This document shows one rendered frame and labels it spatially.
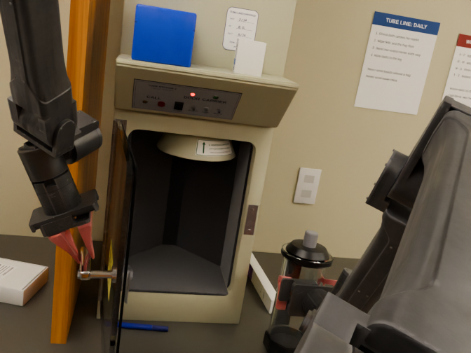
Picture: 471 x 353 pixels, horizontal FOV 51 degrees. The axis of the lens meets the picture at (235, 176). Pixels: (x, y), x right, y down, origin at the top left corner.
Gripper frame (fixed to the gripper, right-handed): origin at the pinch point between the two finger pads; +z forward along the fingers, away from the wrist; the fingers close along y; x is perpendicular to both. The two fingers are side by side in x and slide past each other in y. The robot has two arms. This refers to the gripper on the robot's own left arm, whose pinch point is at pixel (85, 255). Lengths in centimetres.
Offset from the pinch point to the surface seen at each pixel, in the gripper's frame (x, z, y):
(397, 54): -58, 0, -93
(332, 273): -44, 54, -55
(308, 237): -9.5, 17.4, -39.9
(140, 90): -14.3, -20.2, -17.2
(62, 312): -13.2, 16.3, 10.9
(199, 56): -20.8, -21.9, -30.0
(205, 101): -13.8, -14.8, -27.8
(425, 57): -57, 3, -101
